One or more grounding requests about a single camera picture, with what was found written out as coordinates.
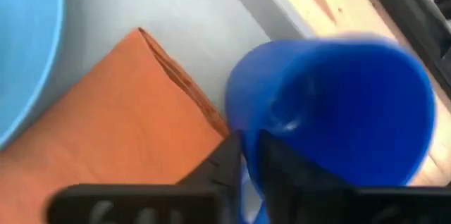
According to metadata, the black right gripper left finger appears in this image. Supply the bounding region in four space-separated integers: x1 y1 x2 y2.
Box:
45 130 244 224

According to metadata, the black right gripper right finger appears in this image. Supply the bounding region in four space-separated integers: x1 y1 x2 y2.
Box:
259 129 451 224

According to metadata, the blue plastic cup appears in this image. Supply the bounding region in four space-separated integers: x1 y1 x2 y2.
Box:
224 33 438 224

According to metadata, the teal blue plate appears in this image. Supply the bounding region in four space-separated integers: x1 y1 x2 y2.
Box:
0 0 65 151

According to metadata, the grey plastic tray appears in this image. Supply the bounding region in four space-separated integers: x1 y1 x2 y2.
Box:
6 0 320 223

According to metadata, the orange napkin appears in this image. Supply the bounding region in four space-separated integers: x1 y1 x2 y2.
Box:
0 26 232 224

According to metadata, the black aluminium table frame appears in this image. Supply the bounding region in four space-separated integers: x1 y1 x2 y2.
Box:
358 0 451 99

